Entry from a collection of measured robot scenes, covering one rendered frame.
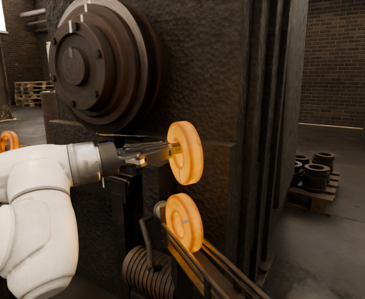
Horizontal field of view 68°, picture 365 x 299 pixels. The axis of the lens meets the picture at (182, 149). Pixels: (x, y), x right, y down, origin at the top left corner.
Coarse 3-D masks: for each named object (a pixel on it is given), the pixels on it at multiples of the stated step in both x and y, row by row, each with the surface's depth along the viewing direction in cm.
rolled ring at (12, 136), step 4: (4, 132) 153; (8, 132) 151; (12, 132) 152; (0, 136) 155; (4, 136) 153; (8, 136) 150; (12, 136) 149; (16, 136) 150; (0, 140) 155; (4, 140) 156; (12, 140) 148; (16, 140) 149; (0, 144) 155; (4, 144) 157; (12, 144) 147; (16, 144) 148; (0, 148) 155; (4, 148) 157; (12, 148) 147; (16, 148) 148; (0, 152) 155
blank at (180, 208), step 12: (168, 204) 75; (180, 204) 68; (192, 204) 68; (168, 216) 76; (180, 216) 69; (192, 216) 65; (180, 228) 74; (192, 228) 65; (180, 240) 71; (192, 240) 65; (192, 252) 68
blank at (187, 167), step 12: (168, 132) 70; (180, 132) 63; (192, 132) 61; (180, 144) 64; (192, 144) 60; (180, 156) 70; (192, 156) 60; (180, 168) 66; (192, 168) 60; (180, 180) 67; (192, 180) 63
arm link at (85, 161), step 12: (72, 144) 56; (84, 144) 56; (72, 156) 53; (84, 156) 54; (96, 156) 55; (72, 168) 53; (84, 168) 54; (96, 168) 55; (84, 180) 55; (96, 180) 57
